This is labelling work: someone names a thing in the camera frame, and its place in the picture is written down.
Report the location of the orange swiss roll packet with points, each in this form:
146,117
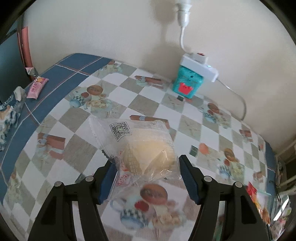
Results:
264,215

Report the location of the clear round bun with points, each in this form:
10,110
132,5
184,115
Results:
142,151

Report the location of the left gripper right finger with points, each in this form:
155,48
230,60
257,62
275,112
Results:
241,221

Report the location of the teal toy box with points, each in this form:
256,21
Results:
187,82

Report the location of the white power strip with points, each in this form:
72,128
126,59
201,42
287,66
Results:
208,72

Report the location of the teal shallow box tray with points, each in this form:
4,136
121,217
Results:
262,201

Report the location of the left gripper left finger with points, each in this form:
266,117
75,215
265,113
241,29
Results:
55,219

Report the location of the red milk biscuit packet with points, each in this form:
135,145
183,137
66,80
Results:
252,191

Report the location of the checkered printed tablecloth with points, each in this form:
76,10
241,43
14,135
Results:
92,104

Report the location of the white wall plug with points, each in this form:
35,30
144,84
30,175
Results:
183,18

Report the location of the small pink sachet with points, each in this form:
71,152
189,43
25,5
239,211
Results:
36,87

